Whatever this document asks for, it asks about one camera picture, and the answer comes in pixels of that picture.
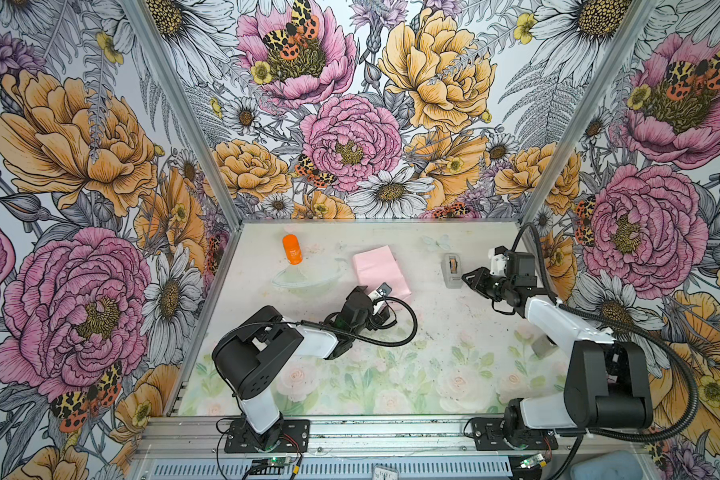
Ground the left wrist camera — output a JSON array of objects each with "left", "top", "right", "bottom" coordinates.
[{"left": 368, "top": 282, "right": 392, "bottom": 301}]

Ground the white slotted cable duct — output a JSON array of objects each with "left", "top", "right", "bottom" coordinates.
[{"left": 137, "top": 456, "right": 513, "bottom": 479}]

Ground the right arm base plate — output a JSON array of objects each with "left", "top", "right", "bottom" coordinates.
[{"left": 463, "top": 416, "right": 559, "bottom": 452}]

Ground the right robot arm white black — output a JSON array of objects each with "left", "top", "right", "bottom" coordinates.
[{"left": 462, "top": 267, "right": 653, "bottom": 448}]

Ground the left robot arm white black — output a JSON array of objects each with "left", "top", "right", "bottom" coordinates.
[{"left": 211, "top": 283, "right": 396, "bottom": 453}]

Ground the orange tube bottle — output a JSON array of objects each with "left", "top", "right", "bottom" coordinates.
[{"left": 282, "top": 234, "right": 303, "bottom": 265}]

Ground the grey tape dispenser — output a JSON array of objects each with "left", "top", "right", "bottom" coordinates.
[{"left": 441, "top": 253, "right": 463, "bottom": 289}]

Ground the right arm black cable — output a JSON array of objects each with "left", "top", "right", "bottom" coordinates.
[{"left": 509, "top": 222, "right": 700, "bottom": 480}]

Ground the blue-grey cloth pad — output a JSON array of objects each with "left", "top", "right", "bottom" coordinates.
[{"left": 569, "top": 451, "right": 657, "bottom": 480}]

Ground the purple wrapping paper sheet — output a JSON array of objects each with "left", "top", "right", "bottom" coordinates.
[{"left": 352, "top": 245, "right": 412, "bottom": 300}]

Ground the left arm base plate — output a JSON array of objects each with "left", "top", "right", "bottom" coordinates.
[{"left": 223, "top": 416, "right": 311, "bottom": 454}]

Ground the aluminium front rail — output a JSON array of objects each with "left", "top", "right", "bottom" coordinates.
[{"left": 133, "top": 413, "right": 643, "bottom": 460}]

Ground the clear jar dark lid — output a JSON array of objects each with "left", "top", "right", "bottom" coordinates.
[{"left": 531, "top": 335, "right": 559, "bottom": 359}]

